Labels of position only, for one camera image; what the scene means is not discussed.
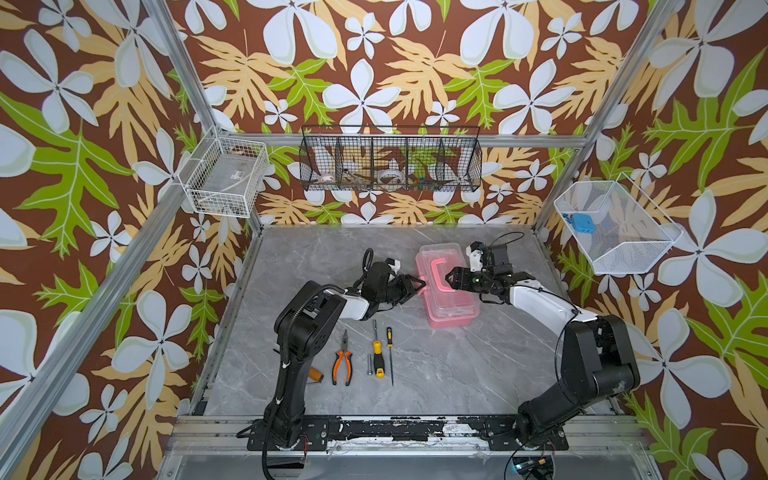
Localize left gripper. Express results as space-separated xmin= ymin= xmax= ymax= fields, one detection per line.
xmin=378 ymin=274 xmax=428 ymax=306

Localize pink plastic tool box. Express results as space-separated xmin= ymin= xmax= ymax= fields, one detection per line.
xmin=415 ymin=243 xmax=480 ymax=329

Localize thin black yellow screwdriver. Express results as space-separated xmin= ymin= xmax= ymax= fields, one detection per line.
xmin=386 ymin=326 xmax=394 ymax=386

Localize yellow black nut driver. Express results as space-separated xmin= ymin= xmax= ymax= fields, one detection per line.
xmin=373 ymin=320 xmax=386 ymax=379

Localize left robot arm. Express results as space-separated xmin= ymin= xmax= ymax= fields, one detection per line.
xmin=261 ymin=259 xmax=426 ymax=447

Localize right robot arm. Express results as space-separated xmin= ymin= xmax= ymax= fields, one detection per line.
xmin=443 ymin=267 xmax=641 ymax=447

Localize blue object in basket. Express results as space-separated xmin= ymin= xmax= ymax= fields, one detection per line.
xmin=569 ymin=213 xmax=596 ymax=235

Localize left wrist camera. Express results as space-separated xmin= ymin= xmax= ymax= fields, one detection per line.
xmin=384 ymin=258 xmax=401 ymax=276

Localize orange handled pliers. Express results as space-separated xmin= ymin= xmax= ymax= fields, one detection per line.
xmin=332 ymin=330 xmax=353 ymax=386

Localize orange handled screwdriver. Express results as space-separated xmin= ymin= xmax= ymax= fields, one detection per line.
xmin=308 ymin=367 xmax=324 ymax=383

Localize black wire basket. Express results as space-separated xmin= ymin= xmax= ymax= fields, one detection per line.
xmin=298 ymin=125 xmax=483 ymax=192

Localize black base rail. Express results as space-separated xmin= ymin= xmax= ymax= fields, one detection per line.
xmin=247 ymin=413 xmax=570 ymax=452

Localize white wire basket right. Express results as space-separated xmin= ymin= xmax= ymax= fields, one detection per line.
xmin=554 ymin=179 xmax=683 ymax=275

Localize white wire basket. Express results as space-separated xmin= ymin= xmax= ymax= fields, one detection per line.
xmin=554 ymin=179 xmax=683 ymax=275
xmin=180 ymin=133 xmax=271 ymax=218

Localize white wire basket left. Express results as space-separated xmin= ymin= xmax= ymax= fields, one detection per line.
xmin=180 ymin=133 xmax=271 ymax=218

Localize aluminium frame post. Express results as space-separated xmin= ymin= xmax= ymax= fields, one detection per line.
xmin=143 ymin=1 xmax=263 ymax=235

